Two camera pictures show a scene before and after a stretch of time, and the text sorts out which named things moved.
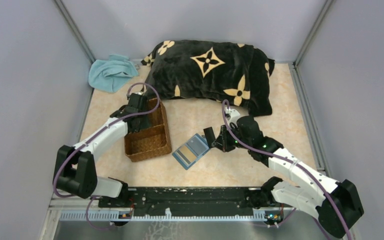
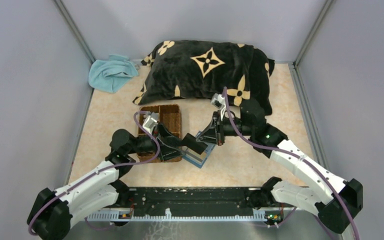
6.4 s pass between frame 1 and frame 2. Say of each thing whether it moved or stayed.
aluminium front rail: stayed
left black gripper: moved
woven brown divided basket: moved
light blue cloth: stayed
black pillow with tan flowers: stayed
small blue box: moved
